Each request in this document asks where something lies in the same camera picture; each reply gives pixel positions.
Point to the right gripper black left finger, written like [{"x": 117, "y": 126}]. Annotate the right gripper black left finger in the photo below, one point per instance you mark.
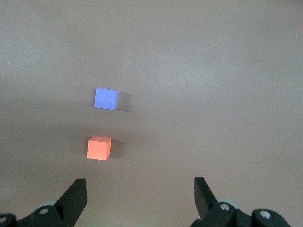
[{"x": 71, "y": 201}]

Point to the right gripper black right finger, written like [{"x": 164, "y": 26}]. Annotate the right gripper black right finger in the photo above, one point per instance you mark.
[{"x": 204, "y": 201}]

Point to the orange foam block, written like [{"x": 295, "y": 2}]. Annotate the orange foam block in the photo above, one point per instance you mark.
[{"x": 98, "y": 149}]

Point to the purple foam block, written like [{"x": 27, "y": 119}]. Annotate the purple foam block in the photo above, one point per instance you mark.
[{"x": 104, "y": 99}]

